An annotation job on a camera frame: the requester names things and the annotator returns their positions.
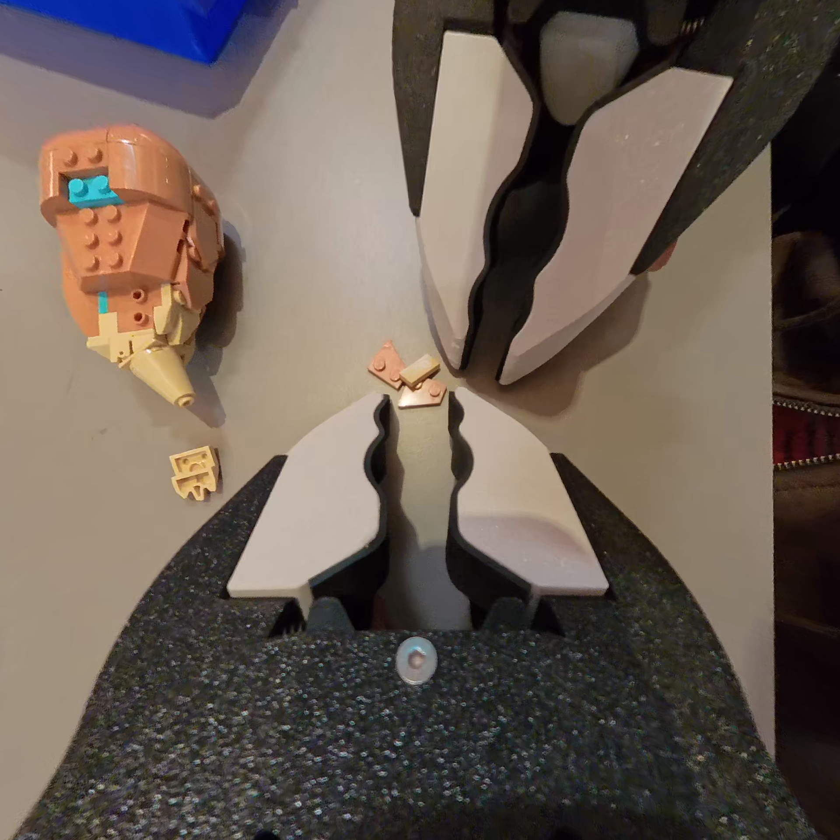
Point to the person's right hand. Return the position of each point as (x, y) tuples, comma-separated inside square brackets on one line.
[(663, 257)]

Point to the grey desk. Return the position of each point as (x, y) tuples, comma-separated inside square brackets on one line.
[(295, 197)]

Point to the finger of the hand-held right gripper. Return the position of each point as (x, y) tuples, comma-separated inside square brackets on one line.
[(610, 197), (459, 164)]

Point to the person's red shirt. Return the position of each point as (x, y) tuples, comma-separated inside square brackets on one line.
[(810, 436)]

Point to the orange toy brick model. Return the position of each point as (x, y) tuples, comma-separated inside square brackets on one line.
[(131, 249)]

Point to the small tan toy tile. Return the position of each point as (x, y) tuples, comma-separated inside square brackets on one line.
[(420, 371)]

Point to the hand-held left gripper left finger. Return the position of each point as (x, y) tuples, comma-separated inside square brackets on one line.
[(315, 512)]

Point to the tan toy bracket brick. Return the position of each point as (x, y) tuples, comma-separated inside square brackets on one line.
[(193, 469)]

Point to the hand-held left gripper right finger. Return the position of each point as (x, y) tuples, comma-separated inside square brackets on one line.
[(525, 518)]

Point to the blue plastic bin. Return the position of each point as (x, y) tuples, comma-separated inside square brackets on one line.
[(131, 19)]

